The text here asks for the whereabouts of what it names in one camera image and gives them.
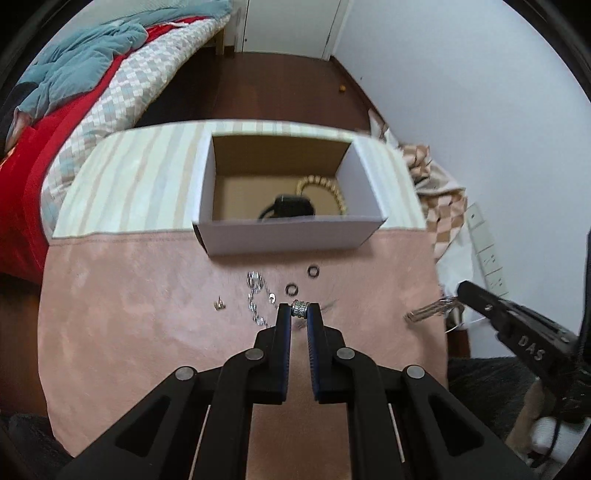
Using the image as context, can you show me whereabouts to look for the white power strip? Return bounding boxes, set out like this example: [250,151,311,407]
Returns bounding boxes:
[466,205,510,301]

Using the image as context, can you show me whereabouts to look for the pink cloth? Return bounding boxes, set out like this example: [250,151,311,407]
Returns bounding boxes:
[36,226,451,464]

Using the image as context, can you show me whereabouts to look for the black watch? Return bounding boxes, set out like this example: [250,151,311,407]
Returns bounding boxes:
[259,195,317,220]

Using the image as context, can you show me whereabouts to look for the cream striped cloth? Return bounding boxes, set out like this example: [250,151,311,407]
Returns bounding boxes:
[51,120,428,240]

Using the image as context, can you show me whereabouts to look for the white cardboard box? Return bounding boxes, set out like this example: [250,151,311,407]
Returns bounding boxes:
[191,132,389,258]

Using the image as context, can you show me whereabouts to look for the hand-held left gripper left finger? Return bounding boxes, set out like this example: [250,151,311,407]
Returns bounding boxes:
[55,303,294,480]

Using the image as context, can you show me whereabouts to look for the checkered quilt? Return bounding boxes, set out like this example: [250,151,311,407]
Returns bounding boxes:
[39,16,229,232]

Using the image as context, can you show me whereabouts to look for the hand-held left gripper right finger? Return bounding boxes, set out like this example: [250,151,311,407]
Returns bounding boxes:
[305,302,536,480]

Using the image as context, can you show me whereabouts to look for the teal blanket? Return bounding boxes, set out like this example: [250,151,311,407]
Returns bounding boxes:
[16,0,232,118]

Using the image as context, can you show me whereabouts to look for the silver chain bracelet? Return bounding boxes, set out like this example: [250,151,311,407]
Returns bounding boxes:
[245,271,278,328]

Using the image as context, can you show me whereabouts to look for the white door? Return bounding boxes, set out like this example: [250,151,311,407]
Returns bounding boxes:
[238,0,349,62]

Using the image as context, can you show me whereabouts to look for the beige checkered cloth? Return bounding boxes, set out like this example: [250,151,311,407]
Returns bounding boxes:
[367,108,469,266]

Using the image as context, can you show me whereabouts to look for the cream beaded bracelet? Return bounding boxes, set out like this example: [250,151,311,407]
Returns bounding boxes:
[295,174,348,217]

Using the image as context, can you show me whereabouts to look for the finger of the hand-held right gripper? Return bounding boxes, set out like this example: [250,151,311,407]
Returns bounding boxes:
[456,280,579,352]

